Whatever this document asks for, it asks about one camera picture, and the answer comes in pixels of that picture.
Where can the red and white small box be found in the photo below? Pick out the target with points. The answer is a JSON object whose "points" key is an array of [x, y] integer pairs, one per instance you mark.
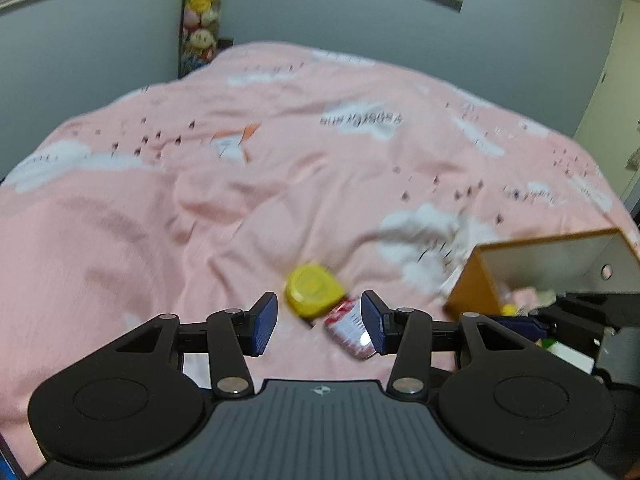
{"points": [[350, 327]]}

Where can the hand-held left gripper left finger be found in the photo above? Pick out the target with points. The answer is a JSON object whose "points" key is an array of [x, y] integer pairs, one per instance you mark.
{"points": [[264, 322]]}

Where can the hanging white tassel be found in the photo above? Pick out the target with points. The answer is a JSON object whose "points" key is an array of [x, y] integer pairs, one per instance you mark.
{"points": [[635, 152]]}

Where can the cream door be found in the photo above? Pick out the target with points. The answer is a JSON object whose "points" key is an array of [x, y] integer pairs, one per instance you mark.
{"points": [[612, 95]]}

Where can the yellow round container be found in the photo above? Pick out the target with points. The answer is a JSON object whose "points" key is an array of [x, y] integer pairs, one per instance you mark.
{"points": [[312, 287]]}

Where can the white printed carton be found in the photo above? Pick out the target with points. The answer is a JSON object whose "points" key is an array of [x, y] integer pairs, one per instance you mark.
{"points": [[572, 357]]}

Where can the hanging plush toy display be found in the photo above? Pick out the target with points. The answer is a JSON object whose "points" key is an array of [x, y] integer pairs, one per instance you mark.
{"points": [[202, 15]]}

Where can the pink printed blanket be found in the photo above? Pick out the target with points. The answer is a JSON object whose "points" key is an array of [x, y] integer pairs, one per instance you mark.
{"points": [[225, 185]]}

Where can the small yellow item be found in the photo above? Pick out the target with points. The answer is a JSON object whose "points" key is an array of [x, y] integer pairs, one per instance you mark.
{"points": [[509, 309]]}

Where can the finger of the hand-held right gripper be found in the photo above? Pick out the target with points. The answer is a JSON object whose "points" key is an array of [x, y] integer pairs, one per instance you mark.
{"points": [[520, 325]]}

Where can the orange-rimmed storage box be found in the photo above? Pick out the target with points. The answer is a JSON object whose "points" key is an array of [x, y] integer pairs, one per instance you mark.
{"points": [[475, 290]]}

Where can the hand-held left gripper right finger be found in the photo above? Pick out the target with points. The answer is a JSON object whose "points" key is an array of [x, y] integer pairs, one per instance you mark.
{"points": [[372, 322]]}

